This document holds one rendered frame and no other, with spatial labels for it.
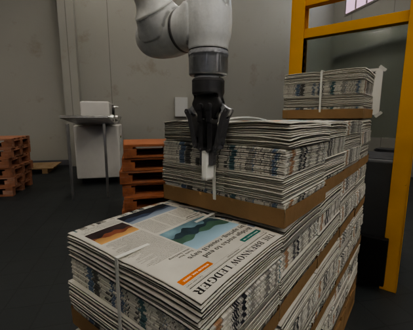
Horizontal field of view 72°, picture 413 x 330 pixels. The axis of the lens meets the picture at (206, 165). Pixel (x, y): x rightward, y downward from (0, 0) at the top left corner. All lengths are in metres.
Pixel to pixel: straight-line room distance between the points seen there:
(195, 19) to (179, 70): 6.44
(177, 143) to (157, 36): 0.27
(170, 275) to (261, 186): 0.28
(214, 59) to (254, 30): 7.15
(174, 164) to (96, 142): 4.12
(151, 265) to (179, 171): 0.34
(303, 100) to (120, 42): 5.96
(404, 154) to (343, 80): 0.69
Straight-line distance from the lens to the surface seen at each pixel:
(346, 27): 2.10
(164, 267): 0.50
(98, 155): 4.90
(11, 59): 7.48
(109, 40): 7.16
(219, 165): 0.70
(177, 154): 0.78
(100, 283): 0.63
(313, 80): 1.52
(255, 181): 0.64
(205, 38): 0.65
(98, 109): 4.82
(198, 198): 0.75
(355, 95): 1.47
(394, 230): 2.08
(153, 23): 0.75
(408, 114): 1.97
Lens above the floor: 1.07
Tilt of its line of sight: 10 degrees down
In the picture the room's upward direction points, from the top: straight up
